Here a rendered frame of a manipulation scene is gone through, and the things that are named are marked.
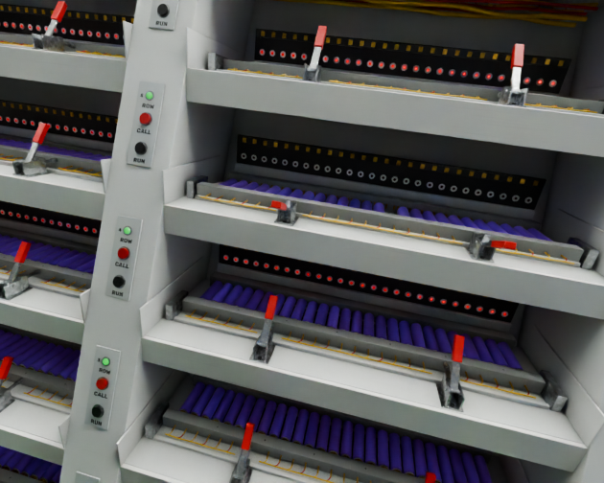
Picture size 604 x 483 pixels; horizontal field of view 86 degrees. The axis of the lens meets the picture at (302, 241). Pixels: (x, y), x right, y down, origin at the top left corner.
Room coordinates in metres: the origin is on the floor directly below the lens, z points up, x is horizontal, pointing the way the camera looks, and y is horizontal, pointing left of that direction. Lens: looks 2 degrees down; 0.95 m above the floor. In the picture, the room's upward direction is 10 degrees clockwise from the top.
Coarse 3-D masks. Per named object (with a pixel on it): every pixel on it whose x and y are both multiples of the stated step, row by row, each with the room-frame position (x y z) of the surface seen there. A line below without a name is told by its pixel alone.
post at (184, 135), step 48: (144, 0) 0.49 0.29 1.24; (192, 0) 0.48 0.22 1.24; (240, 0) 0.61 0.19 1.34; (144, 48) 0.48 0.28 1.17; (240, 48) 0.64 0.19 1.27; (192, 144) 0.53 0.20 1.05; (144, 192) 0.48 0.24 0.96; (144, 240) 0.48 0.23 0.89; (192, 240) 0.58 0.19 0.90; (96, 288) 0.49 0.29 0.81; (144, 288) 0.48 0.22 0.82; (96, 336) 0.48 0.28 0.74; (144, 384) 0.51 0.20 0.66; (96, 432) 0.48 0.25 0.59
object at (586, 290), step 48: (192, 192) 0.51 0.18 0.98; (384, 192) 0.60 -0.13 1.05; (240, 240) 0.47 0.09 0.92; (288, 240) 0.45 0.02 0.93; (336, 240) 0.44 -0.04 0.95; (384, 240) 0.45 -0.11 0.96; (576, 240) 0.46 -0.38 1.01; (480, 288) 0.42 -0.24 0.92; (528, 288) 0.41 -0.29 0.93; (576, 288) 0.40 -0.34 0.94
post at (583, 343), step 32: (576, 64) 0.59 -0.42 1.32; (576, 96) 0.57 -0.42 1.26; (576, 160) 0.53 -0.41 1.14; (576, 192) 0.51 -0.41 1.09; (544, 224) 0.58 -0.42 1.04; (544, 320) 0.53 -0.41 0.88; (576, 320) 0.46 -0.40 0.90; (576, 352) 0.44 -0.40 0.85; (544, 480) 0.45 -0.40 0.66; (576, 480) 0.40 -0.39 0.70
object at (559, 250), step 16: (208, 192) 0.52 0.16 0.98; (224, 192) 0.51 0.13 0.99; (240, 192) 0.51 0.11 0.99; (256, 192) 0.51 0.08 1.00; (304, 208) 0.49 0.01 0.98; (320, 208) 0.49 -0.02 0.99; (336, 208) 0.48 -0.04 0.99; (352, 208) 0.49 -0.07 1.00; (352, 224) 0.47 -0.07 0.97; (368, 224) 0.48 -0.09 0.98; (384, 224) 0.48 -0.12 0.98; (400, 224) 0.47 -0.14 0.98; (416, 224) 0.47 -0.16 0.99; (432, 224) 0.47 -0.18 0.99; (448, 224) 0.47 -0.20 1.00; (464, 240) 0.46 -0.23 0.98; (496, 240) 0.46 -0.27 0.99; (512, 240) 0.45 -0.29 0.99; (528, 240) 0.45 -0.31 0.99; (544, 240) 0.46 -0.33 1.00; (560, 256) 0.45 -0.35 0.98; (576, 256) 0.44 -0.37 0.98
